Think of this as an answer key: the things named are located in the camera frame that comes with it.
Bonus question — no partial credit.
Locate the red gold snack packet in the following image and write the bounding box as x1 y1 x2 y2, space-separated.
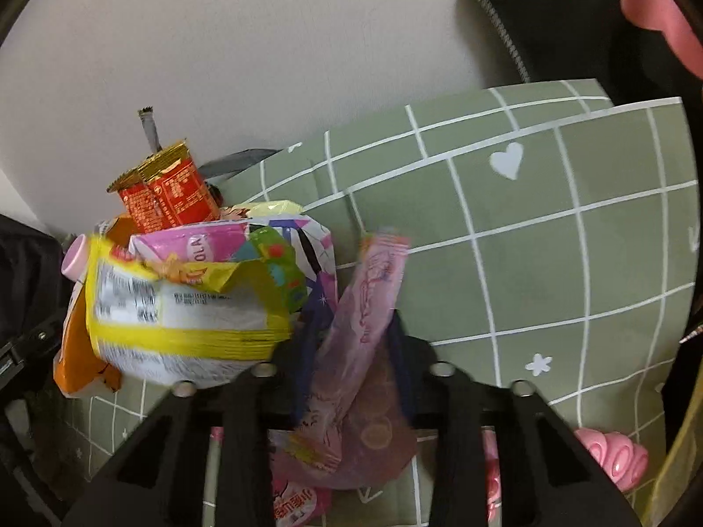
106 140 221 233

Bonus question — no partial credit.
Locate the yellow white snack packet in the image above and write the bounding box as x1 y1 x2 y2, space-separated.
85 233 308 388

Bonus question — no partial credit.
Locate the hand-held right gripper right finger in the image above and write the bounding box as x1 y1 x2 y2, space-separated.
384 310 643 527

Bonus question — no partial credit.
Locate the colourful cartoon wrapper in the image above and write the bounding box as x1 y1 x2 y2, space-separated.
132 214 337 311

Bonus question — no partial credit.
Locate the black pink printed blanket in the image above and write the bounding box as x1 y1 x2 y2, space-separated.
469 0 703 111

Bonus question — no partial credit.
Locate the black bag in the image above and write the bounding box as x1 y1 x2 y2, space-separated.
0 213 69 527

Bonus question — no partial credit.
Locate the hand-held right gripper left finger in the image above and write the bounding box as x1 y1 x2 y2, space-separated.
63 307 331 527

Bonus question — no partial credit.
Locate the orange snack packet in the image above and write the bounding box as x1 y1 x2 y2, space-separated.
53 217 135 399

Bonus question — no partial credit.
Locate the yellow plastic bag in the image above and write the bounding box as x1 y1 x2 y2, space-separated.
645 390 699 527

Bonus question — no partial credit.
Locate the lilac pink printed wrapper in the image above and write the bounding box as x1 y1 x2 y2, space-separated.
269 227 418 491

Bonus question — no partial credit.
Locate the green grid mat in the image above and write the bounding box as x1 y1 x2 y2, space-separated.
49 79 701 527

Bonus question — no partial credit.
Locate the silver foil stick wrapper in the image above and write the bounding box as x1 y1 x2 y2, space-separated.
137 105 166 155

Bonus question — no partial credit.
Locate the pink caterpillar toy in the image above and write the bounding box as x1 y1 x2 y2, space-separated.
483 427 650 525

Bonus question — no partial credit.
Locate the grey foil wrapper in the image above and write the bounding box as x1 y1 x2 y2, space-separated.
198 148 278 182

